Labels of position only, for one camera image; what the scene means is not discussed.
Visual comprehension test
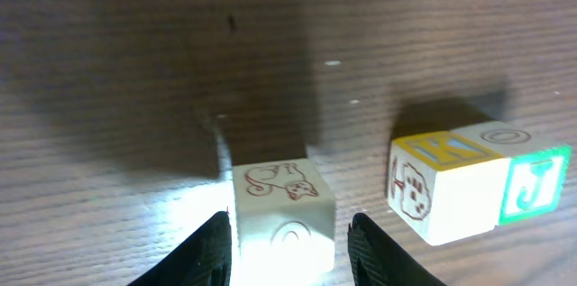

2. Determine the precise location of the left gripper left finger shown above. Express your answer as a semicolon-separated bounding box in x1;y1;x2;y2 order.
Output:
129;211;232;286

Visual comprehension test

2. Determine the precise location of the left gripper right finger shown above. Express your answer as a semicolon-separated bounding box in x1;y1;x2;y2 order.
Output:
347;213;446;286

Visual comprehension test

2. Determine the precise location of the plain white wooden block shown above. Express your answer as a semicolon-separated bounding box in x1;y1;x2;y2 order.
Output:
233;158;336;285

